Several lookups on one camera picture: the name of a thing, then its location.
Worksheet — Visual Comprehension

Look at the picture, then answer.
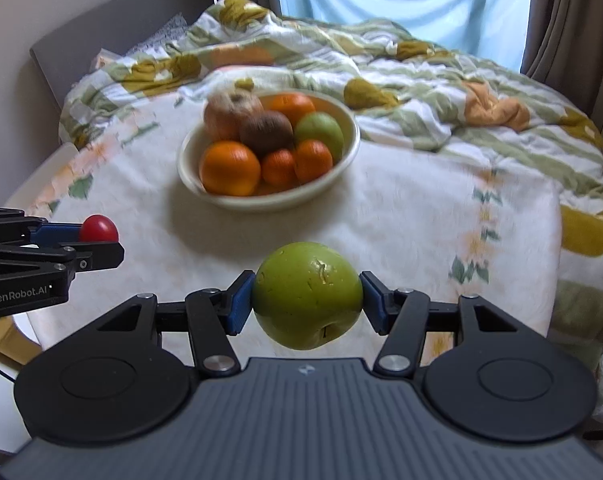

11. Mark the patterned pillow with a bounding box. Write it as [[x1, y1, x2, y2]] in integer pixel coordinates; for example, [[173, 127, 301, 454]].
[[126, 12, 189, 56]]

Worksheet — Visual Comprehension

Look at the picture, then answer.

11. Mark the floral green striped quilt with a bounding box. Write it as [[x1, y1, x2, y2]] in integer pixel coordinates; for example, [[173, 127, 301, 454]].
[[58, 0, 603, 361]]

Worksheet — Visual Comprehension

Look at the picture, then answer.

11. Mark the small tangerine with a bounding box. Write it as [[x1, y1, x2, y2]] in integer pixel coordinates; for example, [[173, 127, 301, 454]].
[[260, 149, 298, 186], [295, 140, 334, 184]]

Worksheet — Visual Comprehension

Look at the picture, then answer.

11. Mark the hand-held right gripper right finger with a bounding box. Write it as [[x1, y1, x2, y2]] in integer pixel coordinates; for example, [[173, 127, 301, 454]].
[[359, 270, 525, 378]]

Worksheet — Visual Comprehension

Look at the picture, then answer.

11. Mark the large green apple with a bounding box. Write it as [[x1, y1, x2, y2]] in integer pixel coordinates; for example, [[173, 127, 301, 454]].
[[252, 241, 365, 351]]

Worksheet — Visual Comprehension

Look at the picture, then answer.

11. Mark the medium orange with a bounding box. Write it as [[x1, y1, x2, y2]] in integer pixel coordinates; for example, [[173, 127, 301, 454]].
[[268, 92, 317, 128]]

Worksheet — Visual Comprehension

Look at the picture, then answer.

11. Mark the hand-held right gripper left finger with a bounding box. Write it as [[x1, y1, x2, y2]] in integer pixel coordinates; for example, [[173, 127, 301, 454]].
[[97, 270, 257, 378]]

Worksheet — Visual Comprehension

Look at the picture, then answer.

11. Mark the small green apple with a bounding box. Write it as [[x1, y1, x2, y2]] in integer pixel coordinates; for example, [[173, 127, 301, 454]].
[[294, 112, 345, 161]]

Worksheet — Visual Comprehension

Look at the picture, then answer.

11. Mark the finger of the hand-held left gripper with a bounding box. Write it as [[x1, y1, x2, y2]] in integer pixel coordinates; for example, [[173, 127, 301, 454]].
[[0, 240, 125, 282], [0, 206, 84, 247]]

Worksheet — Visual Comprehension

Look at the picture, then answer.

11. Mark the cream ceramic bowl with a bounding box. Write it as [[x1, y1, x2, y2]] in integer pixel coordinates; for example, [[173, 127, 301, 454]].
[[177, 91, 361, 212]]

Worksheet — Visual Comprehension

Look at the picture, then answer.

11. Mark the pale green soft object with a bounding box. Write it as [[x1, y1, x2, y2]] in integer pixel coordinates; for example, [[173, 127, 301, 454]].
[[551, 280, 603, 361]]

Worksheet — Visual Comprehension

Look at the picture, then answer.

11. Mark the grey bed headboard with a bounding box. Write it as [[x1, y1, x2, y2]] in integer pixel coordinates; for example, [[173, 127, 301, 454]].
[[30, 0, 217, 106]]

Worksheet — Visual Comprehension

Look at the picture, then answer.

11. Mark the brown kiwi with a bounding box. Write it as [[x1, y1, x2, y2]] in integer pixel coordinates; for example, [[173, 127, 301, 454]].
[[240, 111, 294, 158]]

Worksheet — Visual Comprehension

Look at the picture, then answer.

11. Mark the yellow-brown apple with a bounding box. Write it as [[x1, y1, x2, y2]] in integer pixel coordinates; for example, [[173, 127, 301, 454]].
[[204, 91, 264, 143]]

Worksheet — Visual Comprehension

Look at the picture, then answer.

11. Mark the red cherry tomato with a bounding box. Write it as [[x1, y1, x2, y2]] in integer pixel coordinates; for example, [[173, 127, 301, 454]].
[[79, 214, 119, 243]]

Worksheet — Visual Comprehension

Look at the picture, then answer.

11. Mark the large orange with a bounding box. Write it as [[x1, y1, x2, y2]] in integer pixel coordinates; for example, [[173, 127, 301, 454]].
[[199, 141, 262, 197]]

